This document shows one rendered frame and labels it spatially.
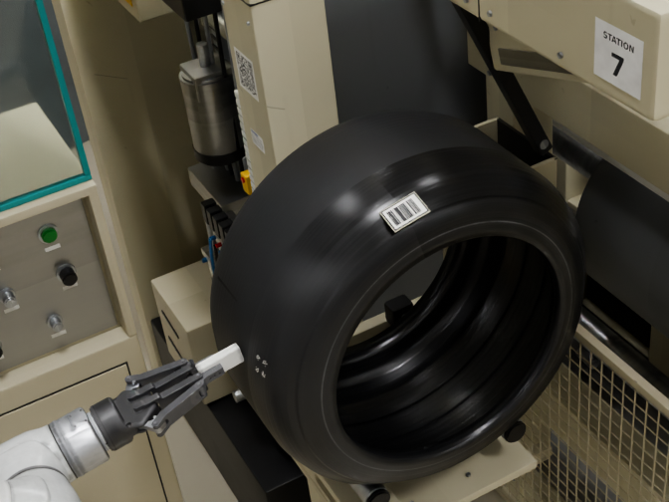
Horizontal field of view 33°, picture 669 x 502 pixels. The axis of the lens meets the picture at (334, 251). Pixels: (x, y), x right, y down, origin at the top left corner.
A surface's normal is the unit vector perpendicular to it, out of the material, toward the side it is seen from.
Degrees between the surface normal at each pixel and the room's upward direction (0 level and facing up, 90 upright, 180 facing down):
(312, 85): 90
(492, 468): 0
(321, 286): 57
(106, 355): 90
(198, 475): 0
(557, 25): 90
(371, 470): 98
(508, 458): 0
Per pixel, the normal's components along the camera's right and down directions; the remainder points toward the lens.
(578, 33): -0.88, 0.36
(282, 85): 0.47, 0.49
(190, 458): -0.11, -0.79
